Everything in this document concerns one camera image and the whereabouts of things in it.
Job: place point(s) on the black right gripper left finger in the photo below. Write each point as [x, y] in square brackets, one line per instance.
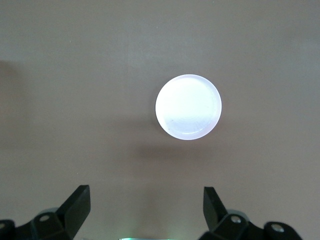
[70, 215]

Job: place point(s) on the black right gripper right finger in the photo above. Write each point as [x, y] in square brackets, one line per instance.
[215, 215]

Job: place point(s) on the pale pink round plate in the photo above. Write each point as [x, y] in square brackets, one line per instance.
[187, 107]

